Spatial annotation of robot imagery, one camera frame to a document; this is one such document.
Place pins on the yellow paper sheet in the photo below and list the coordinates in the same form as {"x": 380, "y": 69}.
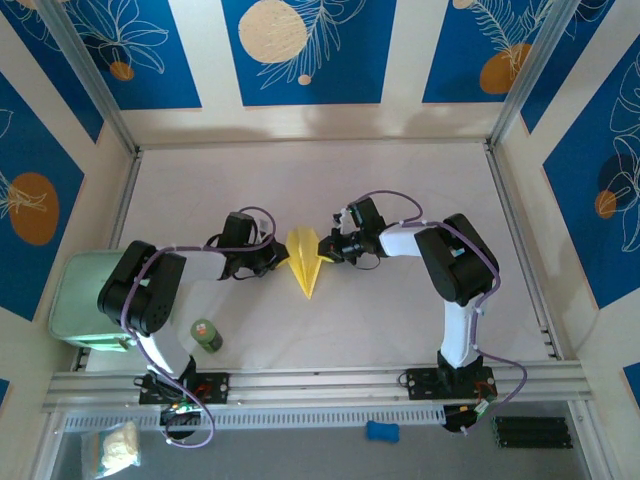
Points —
{"x": 305, "y": 260}

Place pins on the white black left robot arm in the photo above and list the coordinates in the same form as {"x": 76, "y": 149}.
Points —
{"x": 135, "y": 290}

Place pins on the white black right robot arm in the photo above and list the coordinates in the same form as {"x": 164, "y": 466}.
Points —
{"x": 455, "y": 265}

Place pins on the green can with label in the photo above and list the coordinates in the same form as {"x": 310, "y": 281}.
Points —
{"x": 206, "y": 336}

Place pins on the black controller board with LEDs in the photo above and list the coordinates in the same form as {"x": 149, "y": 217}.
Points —
{"x": 465, "y": 417}
{"x": 180, "y": 414}

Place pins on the mint green zip case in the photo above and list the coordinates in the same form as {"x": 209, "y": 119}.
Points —
{"x": 80, "y": 300}

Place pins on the blue sponge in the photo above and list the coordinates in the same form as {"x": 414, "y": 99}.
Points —
{"x": 382, "y": 431}

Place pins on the clear bag with pale contents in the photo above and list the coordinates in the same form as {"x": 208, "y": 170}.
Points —
{"x": 117, "y": 447}

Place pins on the black ridged box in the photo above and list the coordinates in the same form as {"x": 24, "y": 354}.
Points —
{"x": 532, "y": 432}

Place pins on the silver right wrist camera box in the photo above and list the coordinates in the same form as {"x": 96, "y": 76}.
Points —
{"x": 344, "y": 217}

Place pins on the aluminium mounting rail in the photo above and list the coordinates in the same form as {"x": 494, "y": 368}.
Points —
{"x": 325, "y": 382}

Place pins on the aluminium table edge rail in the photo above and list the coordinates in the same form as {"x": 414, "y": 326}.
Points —
{"x": 515, "y": 225}
{"x": 125, "y": 200}

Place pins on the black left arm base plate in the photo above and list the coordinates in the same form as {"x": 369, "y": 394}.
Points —
{"x": 215, "y": 387}

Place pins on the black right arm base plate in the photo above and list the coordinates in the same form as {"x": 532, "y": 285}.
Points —
{"x": 420, "y": 385}

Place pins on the aluminium corner post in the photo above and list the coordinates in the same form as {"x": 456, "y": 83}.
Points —
{"x": 535, "y": 70}
{"x": 90, "y": 75}

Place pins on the aluminium frame leg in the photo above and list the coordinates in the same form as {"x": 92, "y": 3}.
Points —
{"x": 47, "y": 450}
{"x": 592, "y": 445}

